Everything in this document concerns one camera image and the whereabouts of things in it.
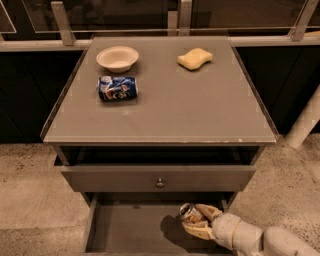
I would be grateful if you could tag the blue soda can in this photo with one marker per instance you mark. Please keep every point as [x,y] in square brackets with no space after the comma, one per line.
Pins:
[112,88]

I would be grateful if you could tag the yellow sponge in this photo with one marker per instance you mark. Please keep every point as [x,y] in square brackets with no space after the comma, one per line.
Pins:
[195,58]

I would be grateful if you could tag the grey top drawer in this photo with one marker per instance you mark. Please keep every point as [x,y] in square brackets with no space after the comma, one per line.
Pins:
[143,178]

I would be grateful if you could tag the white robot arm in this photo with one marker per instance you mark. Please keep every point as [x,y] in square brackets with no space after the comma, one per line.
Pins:
[278,214]

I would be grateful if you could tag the round metal drawer knob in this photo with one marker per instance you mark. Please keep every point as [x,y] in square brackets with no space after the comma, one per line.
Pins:
[160,183]

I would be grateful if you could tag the metal window railing frame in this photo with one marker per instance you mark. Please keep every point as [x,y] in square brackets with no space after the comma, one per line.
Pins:
[56,25]

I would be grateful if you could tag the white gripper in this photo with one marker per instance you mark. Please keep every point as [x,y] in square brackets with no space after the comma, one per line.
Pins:
[224,226]

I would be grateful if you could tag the white paper bowl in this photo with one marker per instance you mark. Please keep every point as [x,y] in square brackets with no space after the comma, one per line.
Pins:
[117,59]

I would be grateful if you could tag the orange soda can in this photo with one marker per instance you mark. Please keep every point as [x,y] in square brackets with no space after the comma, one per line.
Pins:
[190,214]

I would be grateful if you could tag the open grey middle drawer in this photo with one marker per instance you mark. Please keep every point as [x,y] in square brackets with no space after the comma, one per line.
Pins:
[142,225]

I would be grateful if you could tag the grey drawer cabinet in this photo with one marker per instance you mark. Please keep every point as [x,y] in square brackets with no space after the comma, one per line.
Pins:
[208,116]

